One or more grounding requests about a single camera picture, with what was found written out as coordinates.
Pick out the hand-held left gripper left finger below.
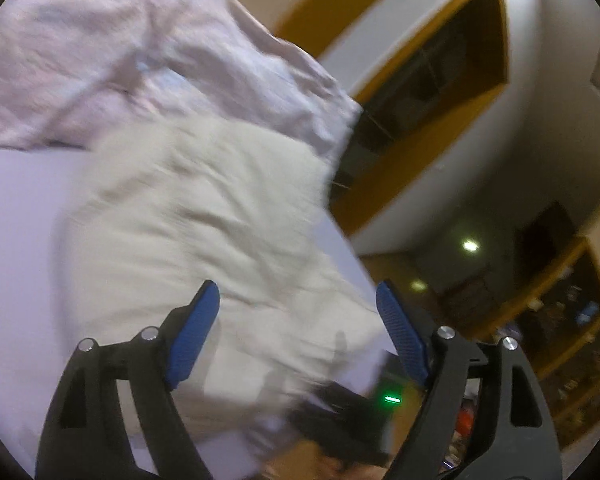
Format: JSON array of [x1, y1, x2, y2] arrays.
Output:
[[34, 280, 221, 480]]

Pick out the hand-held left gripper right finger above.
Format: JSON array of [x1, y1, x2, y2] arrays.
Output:
[[375, 280, 565, 480]]

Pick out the beige puffer jacket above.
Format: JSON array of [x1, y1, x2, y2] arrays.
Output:
[[55, 120, 396, 441]]

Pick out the wooden bookshelf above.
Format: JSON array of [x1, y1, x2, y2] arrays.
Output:
[[472, 232, 600, 453]]

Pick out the bed with lavender sheet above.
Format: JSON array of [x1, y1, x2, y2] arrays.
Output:
[[0, 147, 398, 478]]

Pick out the wooden framed glass door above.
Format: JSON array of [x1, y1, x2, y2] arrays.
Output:
[[327, 0, 511, 238]]

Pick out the pale floral duvet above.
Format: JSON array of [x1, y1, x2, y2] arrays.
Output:
[[0, 0, 363, 166]]

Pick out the wooden frame post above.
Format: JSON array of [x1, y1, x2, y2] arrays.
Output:
[[275, 0, 431, 56]]

